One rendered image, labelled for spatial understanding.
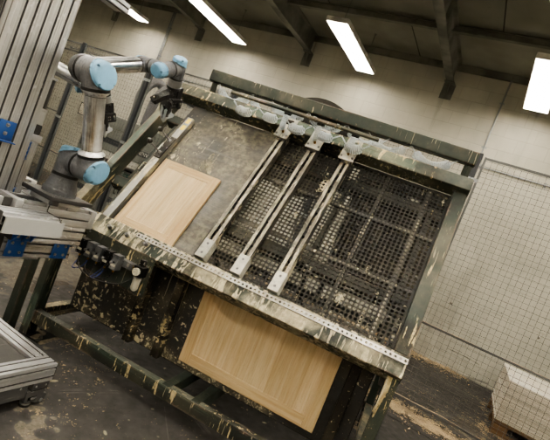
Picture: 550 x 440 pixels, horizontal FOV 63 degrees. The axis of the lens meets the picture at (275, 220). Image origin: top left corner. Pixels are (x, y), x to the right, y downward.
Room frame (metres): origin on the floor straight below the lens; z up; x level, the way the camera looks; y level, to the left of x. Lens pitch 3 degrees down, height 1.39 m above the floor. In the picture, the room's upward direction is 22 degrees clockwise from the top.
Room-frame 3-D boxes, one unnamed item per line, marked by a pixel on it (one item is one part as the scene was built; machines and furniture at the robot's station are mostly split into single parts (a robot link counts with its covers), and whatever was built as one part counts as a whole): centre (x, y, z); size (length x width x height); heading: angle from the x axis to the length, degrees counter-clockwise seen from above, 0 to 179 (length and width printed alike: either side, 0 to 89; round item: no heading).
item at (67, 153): (2.05, 0.98, 1.20); 0.13 x 0.12 x 0.14; 65
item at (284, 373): (2.55, -0.20, 0.53); 0.90 x 0.02 x 0.55; 73
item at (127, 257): (2.52, 0.81, 0.69); 0.50 x 0.14 x 0.24; 73
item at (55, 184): (2.05, 0.98, 1.09); 0.15 x 0.15 x 0.10
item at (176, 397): (3.09, 0.01, 0.41); 2.20 x 1.38 x 0.83; 73
